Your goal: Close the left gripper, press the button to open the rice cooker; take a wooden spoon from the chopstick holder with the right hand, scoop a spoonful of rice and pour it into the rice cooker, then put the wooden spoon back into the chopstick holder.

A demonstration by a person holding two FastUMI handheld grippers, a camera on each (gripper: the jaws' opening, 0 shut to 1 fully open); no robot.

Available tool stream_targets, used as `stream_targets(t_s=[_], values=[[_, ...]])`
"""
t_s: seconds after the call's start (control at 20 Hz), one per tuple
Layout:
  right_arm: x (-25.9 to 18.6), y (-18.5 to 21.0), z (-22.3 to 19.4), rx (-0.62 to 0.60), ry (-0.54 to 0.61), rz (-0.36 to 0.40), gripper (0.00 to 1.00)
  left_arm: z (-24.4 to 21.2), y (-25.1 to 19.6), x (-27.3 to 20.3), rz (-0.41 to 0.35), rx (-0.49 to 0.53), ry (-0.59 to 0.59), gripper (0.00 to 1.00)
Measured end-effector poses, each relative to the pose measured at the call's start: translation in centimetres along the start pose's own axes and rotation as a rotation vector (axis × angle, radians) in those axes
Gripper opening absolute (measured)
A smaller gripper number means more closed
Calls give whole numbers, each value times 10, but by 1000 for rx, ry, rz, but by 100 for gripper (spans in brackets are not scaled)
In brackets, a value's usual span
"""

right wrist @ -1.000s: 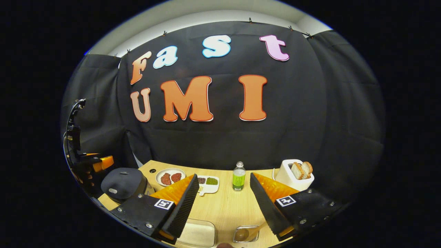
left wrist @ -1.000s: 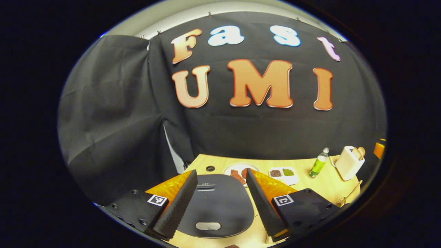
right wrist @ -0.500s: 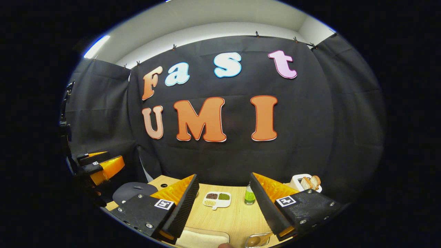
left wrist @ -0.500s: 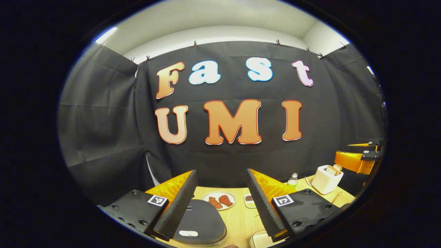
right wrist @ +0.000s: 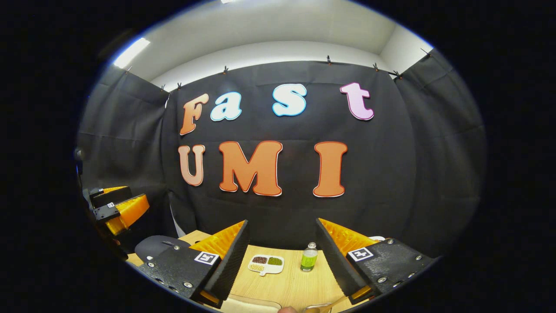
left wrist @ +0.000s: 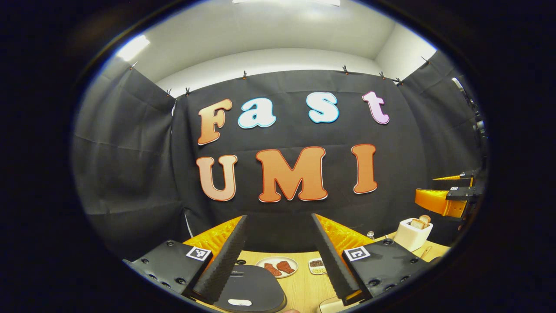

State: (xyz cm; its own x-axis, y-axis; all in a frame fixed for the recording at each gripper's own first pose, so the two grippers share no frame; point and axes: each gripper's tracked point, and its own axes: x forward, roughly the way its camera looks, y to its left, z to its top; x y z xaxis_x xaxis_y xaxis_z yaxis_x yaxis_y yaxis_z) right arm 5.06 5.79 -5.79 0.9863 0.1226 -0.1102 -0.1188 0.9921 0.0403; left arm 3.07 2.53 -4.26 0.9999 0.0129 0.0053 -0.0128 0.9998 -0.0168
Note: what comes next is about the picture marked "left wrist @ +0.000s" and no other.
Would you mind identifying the clear plastic rice container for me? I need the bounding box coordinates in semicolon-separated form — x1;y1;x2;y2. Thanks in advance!
319;296;348;313

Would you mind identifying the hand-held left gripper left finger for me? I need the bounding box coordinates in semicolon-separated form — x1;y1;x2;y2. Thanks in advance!
122;214;250;306

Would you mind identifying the ceiling light panel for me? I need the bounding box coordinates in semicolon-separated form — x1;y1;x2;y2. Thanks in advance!
116;34;151;63
232;0;342;7

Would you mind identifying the dark grey rice cooker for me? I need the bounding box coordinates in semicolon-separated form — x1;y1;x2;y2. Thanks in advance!
212;264;288;313

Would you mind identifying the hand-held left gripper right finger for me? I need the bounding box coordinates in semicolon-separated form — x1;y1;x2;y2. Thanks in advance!
311;212;431;307

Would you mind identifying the white round plate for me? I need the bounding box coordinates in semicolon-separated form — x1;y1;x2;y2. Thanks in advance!
255;256;299;279

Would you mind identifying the white toaster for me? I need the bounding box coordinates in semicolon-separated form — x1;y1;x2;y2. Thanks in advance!
393;217;434;252

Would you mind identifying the white divided dish of grains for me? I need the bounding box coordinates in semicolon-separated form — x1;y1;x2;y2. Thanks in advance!
308;257;328;276

